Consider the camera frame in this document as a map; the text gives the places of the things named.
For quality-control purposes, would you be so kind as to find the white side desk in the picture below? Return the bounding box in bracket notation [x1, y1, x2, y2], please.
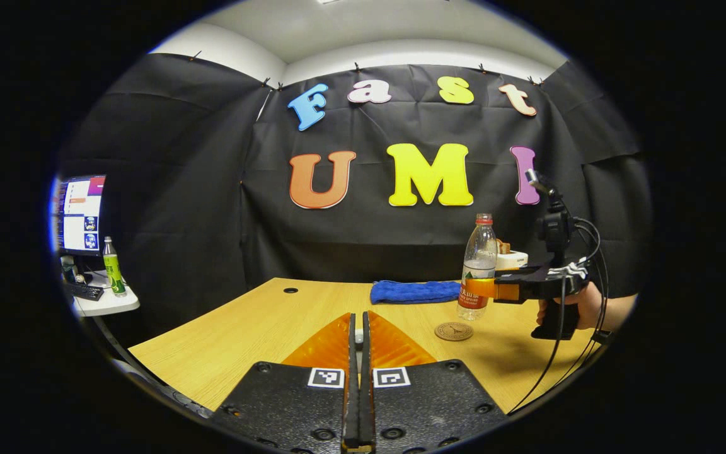
[64, 270, 141, 317]

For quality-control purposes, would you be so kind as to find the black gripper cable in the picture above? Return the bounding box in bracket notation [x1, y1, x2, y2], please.
[507, 218, 613, 415]

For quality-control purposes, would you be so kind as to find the black keyboard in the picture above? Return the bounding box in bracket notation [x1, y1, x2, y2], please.
[62, 281, 105, 301]

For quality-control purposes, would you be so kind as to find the clear plastic water bottle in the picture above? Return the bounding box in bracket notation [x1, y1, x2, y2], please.
[457, 213, 498, 321]

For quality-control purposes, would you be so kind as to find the computer monitor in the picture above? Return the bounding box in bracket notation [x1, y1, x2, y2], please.
[53, 175, 107, 256]

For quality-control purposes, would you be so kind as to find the green drink bottle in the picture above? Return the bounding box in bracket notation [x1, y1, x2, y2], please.
[103, 236, 128, 298]

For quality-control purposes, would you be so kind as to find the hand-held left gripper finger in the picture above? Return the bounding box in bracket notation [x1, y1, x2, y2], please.
[209, 312, 357, 454]
[360, 310, 509, 454]

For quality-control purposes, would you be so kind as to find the blue towel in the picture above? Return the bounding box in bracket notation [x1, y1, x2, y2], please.
[370, 280, 463, 305]

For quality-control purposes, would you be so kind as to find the white toaster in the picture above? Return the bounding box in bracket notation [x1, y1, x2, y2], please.
[495, 250, 529, 271]

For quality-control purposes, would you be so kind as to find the round brown coaster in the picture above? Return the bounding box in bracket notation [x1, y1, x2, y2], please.
[434, 322, 474, 342]

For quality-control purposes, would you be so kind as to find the black backdrop cloth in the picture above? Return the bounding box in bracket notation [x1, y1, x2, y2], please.
[60, 54, 650, 329]

